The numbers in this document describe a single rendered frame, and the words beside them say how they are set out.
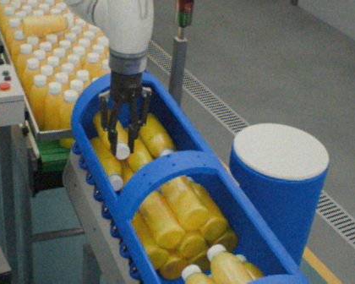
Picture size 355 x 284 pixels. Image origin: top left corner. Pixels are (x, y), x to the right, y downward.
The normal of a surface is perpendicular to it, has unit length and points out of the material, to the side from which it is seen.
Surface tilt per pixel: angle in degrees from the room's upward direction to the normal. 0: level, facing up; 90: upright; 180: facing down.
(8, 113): 90
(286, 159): 0
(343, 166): 0
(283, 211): 90
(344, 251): 0
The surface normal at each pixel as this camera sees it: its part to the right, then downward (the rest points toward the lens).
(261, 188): -0.47, 0.47
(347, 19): -0.89, 0.21
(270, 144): 0.07, -0.82
